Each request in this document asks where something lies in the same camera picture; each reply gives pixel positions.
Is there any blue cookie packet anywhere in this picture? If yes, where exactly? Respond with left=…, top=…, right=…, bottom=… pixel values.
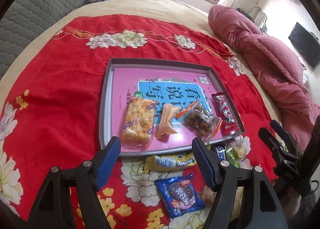
left=154, top=174, right=206, bottom=218

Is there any red floral blanket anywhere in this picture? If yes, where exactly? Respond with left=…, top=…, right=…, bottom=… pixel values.
left=0, top=14, right=278, bottom=229

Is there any yellow puffed snack packet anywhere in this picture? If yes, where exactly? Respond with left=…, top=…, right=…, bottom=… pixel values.
left=122, top=96, right=157, bottom=148

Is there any green snack packet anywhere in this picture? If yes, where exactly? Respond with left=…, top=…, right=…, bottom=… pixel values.
left=225, top=144, right=247, bottom=167

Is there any clear packet of brown bites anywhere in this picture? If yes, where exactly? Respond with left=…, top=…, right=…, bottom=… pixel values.
left=175, top=100, right=223, bottom=145

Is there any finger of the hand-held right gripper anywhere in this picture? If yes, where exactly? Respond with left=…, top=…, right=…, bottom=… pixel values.
left=270, top=120, right=303, bottom=156
left=258, top=127, right=300, bottom=168

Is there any white metal rack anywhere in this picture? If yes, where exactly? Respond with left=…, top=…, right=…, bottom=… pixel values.
left=236, top=7, right=268, bottom=30

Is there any long yellow snack packet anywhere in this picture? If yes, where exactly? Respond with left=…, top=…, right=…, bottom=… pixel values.
left=144, top=155, right=199, bottom=170

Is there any red candy packet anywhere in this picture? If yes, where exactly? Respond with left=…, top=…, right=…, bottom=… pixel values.
left=211, top=92, right=238, bottom=137

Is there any shallow grey cardboard box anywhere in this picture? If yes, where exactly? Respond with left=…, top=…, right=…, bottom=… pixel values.
left=99, top=58, right=246, bottom=158

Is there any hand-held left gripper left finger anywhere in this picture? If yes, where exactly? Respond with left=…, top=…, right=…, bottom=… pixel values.
left=26, top=136, right=122, bottom=229

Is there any pink quilt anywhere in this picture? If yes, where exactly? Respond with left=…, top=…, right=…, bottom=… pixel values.
left=208, top=4, right=320, bottom=150

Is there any grey quilted headboard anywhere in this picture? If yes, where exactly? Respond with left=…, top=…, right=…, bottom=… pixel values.
left=0, top=0, right=108, bottom=77

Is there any black television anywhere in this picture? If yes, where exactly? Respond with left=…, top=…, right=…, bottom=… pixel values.
left=288, top=22, right=320, bottom=68

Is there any small clear biscuit packet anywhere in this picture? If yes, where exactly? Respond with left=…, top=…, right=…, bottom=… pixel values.
left=200, top=186, right=217, bottom=205

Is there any beige triangular snack packet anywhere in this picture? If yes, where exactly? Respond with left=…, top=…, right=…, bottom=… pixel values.
left=155, top=103, right=178, bottom=140

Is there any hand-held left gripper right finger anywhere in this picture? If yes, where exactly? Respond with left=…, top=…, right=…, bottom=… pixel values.
left=191, top=137, right=288, bottom=229

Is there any pink book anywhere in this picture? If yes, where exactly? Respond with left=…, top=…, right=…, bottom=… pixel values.
left=111, top=67, right=242, bottom=151

